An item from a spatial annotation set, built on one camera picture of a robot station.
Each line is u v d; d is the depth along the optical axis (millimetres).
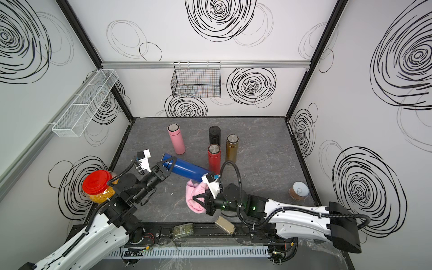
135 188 518
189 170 646
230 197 532
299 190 808
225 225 737
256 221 534
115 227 522
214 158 826
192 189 662
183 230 712
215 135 846
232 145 825
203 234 744
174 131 862
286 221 495
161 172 605
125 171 486
